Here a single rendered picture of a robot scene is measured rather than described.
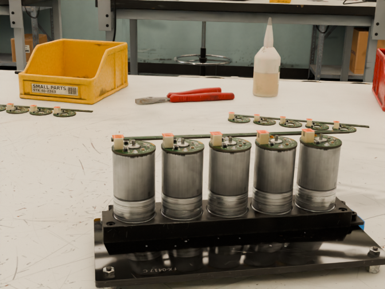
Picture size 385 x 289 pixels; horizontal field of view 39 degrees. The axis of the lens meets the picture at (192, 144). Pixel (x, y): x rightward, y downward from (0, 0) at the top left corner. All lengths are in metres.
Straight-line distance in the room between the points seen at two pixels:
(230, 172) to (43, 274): 0.12
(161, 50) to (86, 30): 0.68
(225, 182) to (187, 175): 0.02
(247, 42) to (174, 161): 4.50
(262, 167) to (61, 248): 0.13
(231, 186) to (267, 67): 0.41
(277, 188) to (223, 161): 0.04
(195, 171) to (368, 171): 0.21
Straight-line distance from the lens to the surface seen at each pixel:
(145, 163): 0.30
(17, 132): 0.56
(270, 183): 0.32
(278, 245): 0.32
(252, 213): 0.33
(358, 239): 0.34
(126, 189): 0.31
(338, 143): 0.33
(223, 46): 4.80
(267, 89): 0.71
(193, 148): 0.31
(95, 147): 0.51
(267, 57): 0.71
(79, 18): 4.98
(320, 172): 0.33
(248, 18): 2.71
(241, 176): 0.31
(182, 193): 0.31
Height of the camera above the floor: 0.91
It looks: 18 degrees down
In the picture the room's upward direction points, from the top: 1 degrees clockwise
